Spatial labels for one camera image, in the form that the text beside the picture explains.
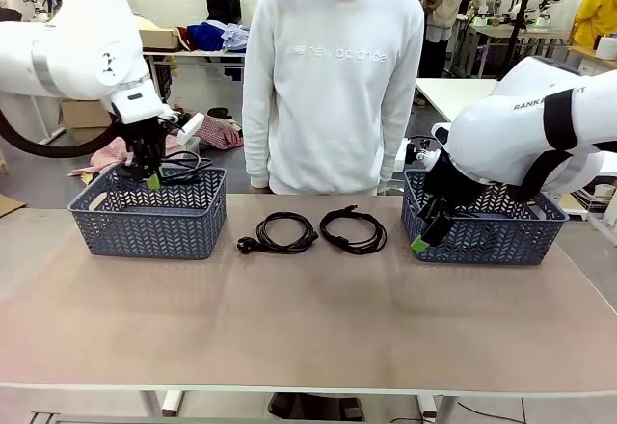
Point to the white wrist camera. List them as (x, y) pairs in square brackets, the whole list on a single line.
[(190, 127), (424, 154)]

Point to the pink checked cloth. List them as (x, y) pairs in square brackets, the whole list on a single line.
[(108, 154)]

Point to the blue cloth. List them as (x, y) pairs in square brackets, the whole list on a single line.
[(207, 36)]

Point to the grey metal frame bar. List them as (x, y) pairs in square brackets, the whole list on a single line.
[(144, 419)]

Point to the person in yellow jacket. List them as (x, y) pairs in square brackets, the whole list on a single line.
[(598, 9)]

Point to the white clothes table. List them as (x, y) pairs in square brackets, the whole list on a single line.
[(202, 54)]

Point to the white cabinet with wooden top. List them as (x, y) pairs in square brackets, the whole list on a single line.
[(598, 65)]

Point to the black tripod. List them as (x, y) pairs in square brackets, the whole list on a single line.
[(523, 14)]

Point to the large brown cardboard box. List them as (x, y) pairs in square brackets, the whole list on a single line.
[(84, 113)]

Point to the white table leg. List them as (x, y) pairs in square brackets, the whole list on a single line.
[(154, 402), (436, 405)]

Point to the blue-grey plastic basket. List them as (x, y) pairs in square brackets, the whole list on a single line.
[(144, 236), (482, 246)]

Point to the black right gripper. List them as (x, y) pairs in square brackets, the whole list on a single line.
[(453, 183)]

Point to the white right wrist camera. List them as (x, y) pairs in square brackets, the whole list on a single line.
[(424, 154)]

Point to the person's right forearm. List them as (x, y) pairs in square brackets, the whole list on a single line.
[(255, 154)]

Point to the person in beige coat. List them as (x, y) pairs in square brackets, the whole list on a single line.
[(453, 0)]

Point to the red checked cloth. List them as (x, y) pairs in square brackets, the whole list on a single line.
[(217, 132)]

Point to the white empty table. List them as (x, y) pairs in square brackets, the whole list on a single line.
[(453, 94)]

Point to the black floor device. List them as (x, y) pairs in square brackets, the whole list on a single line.
[(313, 407)]

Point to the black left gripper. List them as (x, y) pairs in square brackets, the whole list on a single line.
[(142, 137)]

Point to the maroon cloth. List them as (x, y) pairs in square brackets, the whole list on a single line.
[(184, 38)]

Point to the black chair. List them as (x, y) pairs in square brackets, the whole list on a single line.
[(236, 9)]

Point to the person in white sweatshirt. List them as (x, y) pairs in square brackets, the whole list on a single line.
[(332, 106)]

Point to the person's left forearm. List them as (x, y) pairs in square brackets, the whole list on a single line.
[(393, 154)]

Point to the light blue shirt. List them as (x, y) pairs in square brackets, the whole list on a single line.
[(236, 36)]

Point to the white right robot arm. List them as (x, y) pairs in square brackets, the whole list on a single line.
[(501, 144)]

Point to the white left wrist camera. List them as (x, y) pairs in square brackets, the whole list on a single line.
[(190, 127)]

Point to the grey robot table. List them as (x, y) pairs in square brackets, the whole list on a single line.
[(530, 34)]

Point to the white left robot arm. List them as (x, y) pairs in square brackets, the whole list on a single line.
[(72, 43)]

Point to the clear storage bin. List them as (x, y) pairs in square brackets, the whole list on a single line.
[(194, 147)]

